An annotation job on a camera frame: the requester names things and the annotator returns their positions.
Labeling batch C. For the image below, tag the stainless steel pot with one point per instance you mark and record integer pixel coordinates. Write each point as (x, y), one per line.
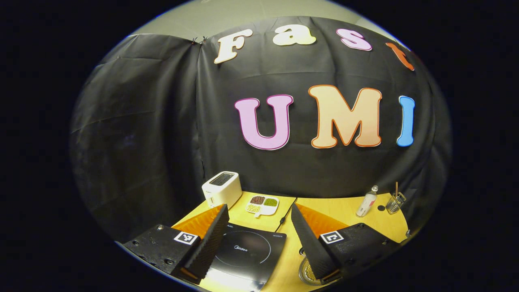
(302, 275)

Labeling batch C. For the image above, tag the white plastic bottle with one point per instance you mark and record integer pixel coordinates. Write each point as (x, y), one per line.
(367, 205)

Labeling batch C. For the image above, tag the black induction cooktop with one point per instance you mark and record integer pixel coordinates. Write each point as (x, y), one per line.
(251, 251)

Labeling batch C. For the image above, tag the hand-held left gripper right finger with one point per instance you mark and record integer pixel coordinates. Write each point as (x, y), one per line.
(312, 247)

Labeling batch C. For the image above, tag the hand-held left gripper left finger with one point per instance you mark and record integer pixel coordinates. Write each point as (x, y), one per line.
(206, 247)

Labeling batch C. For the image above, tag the white divided bean dish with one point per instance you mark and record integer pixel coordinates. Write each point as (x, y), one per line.
(262, 211)

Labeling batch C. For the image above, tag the pile of yellow soybeans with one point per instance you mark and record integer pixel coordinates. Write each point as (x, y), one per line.
(309, 272)

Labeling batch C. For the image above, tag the white toaster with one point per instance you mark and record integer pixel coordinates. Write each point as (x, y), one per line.
(223, 192)

